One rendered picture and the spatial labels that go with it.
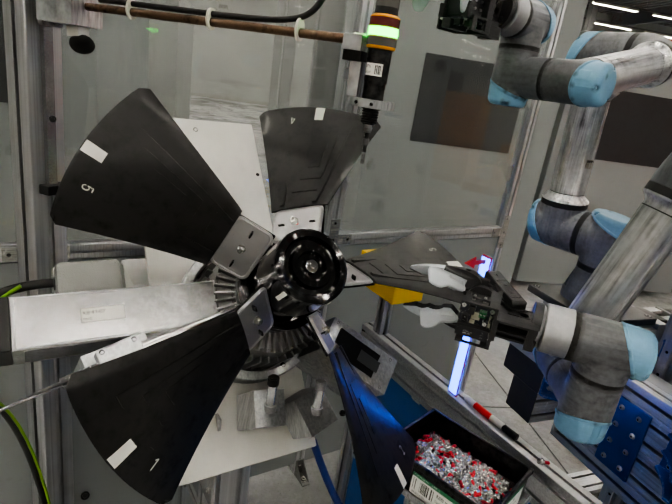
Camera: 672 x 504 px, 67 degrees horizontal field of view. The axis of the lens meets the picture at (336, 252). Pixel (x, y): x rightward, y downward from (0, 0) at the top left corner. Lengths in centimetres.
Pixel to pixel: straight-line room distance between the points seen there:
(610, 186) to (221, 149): 411
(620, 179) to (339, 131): 413
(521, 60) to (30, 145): 97
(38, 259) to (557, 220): 124
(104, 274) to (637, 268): 83
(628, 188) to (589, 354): 423
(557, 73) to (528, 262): 377
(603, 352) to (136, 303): 68
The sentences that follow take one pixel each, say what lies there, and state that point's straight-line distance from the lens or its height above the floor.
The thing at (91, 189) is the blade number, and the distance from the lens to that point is 78.
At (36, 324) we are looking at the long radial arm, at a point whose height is 111.
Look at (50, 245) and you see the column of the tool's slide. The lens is 131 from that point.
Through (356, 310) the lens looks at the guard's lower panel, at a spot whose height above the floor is 70.
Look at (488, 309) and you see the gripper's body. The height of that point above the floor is 120.
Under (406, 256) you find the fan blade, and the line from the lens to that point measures 95.
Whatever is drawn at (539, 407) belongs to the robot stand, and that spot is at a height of 77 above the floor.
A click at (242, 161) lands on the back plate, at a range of 112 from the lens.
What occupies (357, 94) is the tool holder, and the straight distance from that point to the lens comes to 79.
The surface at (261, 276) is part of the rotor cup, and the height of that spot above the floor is 119.
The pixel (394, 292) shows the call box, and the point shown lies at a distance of 125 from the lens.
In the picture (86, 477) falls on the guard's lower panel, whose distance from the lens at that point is 184.
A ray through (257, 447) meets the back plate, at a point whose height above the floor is 85.
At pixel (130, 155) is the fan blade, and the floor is 134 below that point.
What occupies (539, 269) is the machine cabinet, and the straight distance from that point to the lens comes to 479.
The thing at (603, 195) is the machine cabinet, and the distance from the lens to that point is 487.
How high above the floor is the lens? 148
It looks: 19 degrees down
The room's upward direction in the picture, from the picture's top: 9 degrees clockwise
